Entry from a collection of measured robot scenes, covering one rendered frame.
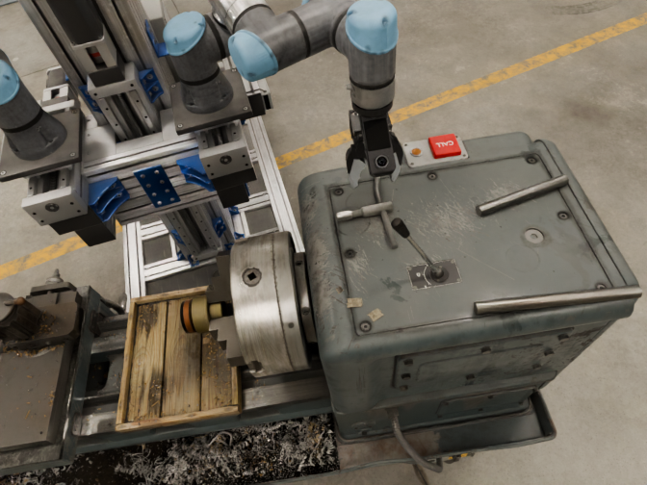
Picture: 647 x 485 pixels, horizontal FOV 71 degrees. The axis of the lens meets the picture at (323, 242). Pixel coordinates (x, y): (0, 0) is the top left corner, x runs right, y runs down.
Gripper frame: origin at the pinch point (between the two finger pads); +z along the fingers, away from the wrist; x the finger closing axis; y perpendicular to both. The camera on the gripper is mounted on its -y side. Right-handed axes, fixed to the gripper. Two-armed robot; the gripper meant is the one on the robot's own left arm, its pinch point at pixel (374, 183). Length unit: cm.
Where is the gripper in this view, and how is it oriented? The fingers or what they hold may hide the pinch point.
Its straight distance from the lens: 94.5
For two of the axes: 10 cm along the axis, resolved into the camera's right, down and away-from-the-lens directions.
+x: -9.9, 1.6, 0.0
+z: 0.9, 5.5, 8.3
